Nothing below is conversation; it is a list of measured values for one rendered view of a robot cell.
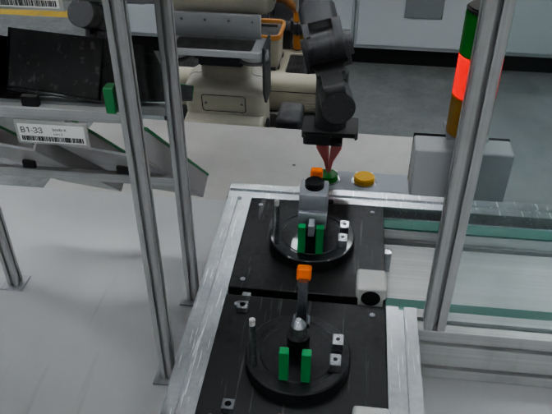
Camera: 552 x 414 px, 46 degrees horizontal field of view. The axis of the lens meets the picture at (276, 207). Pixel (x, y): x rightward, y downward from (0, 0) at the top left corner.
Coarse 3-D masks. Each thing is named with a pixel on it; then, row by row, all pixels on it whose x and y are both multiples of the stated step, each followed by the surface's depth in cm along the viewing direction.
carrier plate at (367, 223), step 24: (264, 216) 114; (360, 216) 114; (264, 240) 109; (360, 240) 109; (240, 264) 104; (264, 264) 104; (360, 264) 104; (240, 288) 100; (264, 288) 99; (288, 288) 99; (312, 288) 99; (336, 288) 99
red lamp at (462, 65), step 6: (462, 60) 73; (468, 60) 73; (462, 66) 74; (468, 66) 73; (456, 72) 75; (462, 72) 74; (456, 78) 76; (462, 78) 74; (456, 84) 76; (462, 84) 75; (456, 90) 76; (462, 90) 75; (456, 96) 76; (462, 96) 75
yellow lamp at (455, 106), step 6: (450, 102) 78; (456, 102) 76; (450, 108) 78; (456, 108) 77; (450, 114) 78; (456, 114) 77; (450, 120) 78; (456, 120) 77; (450, 126) 79; (456, 126) 78; (450, 132) 79; (456, 132) 78
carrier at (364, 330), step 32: (224, 320) 94; (256, 320) 94; (288, 320) 91; (320, 320) 91; (352, 320) 94; (384, 320) 94; (224, 352) 89; (256, 352) 87; (288, 352) 80; (320, 352) 86; (352, 352) 89; (384, 352) 89; (224, 384) 85; (256, 384) 84; (288, 384) 82; (320, 384) 82; (352, 384) 85; (384, 384) 85
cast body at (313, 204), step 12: (312, 180) 101; (300, 192) 100; (312, 192) 100; (324, 192) 100; (300, 204) 101; (312, 204) 100; (324, 204) 100; (300, 216) 101; (312, 216) 101; (324, 216) 101; (312, 228) 100; (324, 228) 102
